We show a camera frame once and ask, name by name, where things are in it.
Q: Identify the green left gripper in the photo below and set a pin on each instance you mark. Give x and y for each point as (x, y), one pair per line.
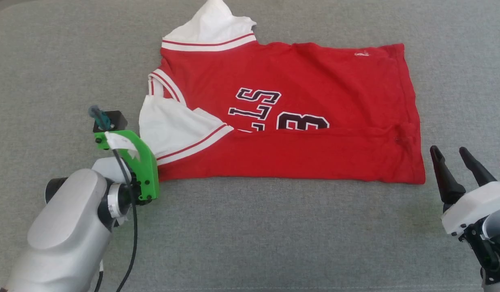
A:
(146, 170)

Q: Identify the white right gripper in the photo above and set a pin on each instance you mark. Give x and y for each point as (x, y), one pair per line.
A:
(473, 207)

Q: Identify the red white basketball jersey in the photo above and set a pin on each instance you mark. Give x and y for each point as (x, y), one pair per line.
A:
(315, 73)

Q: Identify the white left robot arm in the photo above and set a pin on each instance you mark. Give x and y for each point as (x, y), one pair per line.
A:
(63, 219)

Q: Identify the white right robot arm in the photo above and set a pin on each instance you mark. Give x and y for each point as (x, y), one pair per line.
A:
(493, 251)

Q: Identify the white paper label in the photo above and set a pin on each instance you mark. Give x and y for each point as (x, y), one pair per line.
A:
(120, 141)

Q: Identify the grey fabric sofa cushion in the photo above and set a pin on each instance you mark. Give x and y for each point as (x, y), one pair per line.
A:
(254, 235)

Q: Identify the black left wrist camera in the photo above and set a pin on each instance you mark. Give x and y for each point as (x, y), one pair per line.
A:
(117, 121)

